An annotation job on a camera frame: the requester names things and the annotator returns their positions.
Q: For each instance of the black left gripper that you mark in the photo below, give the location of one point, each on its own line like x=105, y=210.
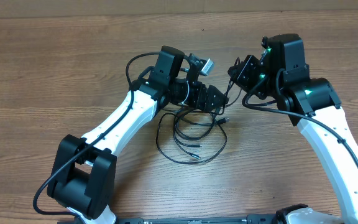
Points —
x=206, y=104

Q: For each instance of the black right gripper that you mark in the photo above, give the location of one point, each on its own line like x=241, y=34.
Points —
x=240, y=76

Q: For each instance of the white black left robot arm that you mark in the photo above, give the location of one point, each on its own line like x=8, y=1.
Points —
x=84, y=168

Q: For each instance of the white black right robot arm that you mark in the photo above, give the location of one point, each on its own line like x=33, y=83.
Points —
x=279, y=82

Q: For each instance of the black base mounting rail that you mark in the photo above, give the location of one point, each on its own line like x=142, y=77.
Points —
x=249, y=219

